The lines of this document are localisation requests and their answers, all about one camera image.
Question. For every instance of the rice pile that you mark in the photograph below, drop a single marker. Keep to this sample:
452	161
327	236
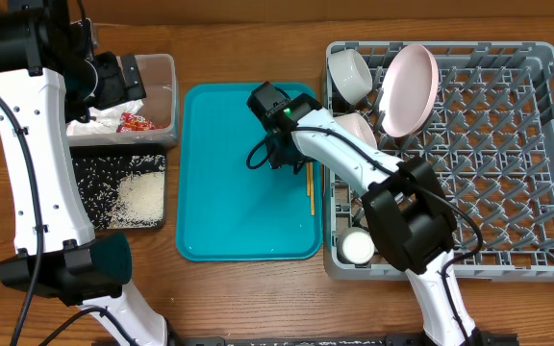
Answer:
140	202

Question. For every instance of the black tray bin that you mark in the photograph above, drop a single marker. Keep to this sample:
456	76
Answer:
99	171

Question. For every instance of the grey dishwasher rack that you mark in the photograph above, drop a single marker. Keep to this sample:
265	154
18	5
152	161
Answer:
490	139

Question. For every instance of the white bowl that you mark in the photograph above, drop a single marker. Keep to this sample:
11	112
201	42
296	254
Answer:
350	75

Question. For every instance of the teal plastic tray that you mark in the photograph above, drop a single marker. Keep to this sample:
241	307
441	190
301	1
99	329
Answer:
232	206

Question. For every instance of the clear plastic bin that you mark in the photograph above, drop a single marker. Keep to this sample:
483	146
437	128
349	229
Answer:
159	106

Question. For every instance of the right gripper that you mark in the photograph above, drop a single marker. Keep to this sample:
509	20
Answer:
279	157

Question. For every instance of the pink shallow bowl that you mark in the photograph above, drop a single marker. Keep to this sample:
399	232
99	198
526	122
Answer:
356	125

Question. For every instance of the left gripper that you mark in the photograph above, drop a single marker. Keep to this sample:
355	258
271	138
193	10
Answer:
120	89

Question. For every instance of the large white plate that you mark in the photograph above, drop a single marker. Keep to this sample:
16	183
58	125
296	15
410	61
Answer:
409	89

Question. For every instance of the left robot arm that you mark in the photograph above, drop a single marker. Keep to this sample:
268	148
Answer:
49	76

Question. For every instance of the wooden chopstick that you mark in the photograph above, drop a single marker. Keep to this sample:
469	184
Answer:
312	198
308	179

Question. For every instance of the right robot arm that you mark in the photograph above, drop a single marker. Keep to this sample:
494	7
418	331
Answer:
408	217

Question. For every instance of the white paper cup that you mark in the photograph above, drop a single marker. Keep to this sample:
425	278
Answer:
355	246

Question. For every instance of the red snack wrapper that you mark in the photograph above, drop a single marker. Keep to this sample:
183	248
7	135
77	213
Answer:
134	123

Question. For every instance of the white tissue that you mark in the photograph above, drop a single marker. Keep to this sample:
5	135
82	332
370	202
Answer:
103	122

